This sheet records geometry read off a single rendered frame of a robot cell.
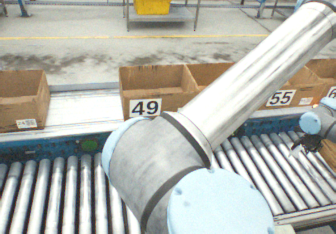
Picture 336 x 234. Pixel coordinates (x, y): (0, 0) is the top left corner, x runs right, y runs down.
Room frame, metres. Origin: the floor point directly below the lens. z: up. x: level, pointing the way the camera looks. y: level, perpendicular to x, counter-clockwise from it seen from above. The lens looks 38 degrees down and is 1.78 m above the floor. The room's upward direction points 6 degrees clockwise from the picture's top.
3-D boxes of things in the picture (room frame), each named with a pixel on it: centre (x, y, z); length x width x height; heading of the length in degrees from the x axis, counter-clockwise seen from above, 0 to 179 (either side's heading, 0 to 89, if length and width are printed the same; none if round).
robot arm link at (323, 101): (0.95, -0.71, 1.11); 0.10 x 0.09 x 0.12; 131
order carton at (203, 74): (1.30, -0.29, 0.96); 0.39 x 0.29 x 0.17; 107
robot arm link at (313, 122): (0.87, -0.64, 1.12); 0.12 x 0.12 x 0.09; 41
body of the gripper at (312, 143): (0.95, -0.72, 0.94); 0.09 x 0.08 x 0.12; 17
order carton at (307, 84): (1.42, -0.67, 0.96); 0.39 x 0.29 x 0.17; 107
